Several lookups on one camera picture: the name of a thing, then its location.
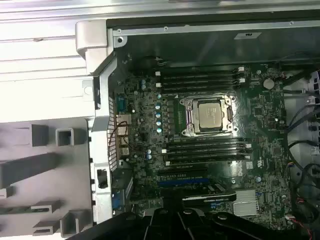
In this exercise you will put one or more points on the grey parts rack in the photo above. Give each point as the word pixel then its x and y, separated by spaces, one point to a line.
pixel 37 140

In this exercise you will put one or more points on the round coin cell battery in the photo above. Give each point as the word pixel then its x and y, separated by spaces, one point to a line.
pixel 269 83

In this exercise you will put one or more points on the blue expansion slot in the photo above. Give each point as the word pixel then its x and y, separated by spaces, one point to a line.
pixel 183 182

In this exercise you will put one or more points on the green RAM stick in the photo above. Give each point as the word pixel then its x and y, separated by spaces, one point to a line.
pixel 17 211

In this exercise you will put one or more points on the silver chipset heat sink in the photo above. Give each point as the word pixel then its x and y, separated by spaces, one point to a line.
pixel 245 202

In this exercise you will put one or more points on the black and silver PC case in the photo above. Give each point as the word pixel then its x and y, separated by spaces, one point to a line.
pixel 100 100

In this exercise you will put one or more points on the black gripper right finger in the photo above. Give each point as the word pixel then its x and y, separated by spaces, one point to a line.
pixel 200 227

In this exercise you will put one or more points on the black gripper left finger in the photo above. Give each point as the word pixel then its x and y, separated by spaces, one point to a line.
pixel 160 225

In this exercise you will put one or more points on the green motherboard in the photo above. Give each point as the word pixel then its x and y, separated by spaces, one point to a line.
pixel 260 130

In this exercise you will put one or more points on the black RAM slot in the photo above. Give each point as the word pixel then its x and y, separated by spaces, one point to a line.
pixel 200 77
pixel 200 72
pixel 207 149
pixel 207 160
pixel 200 83
pixel 207 155
pixel 207 144
pixel 200 88

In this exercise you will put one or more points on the silver CPU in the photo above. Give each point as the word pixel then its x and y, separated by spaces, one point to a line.
pixel 210 115

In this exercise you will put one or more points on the black graphics card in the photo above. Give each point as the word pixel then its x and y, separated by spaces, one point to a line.
pixel 212 196

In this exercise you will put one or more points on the metal CPU socket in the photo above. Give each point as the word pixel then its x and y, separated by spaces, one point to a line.
pixel 188 117

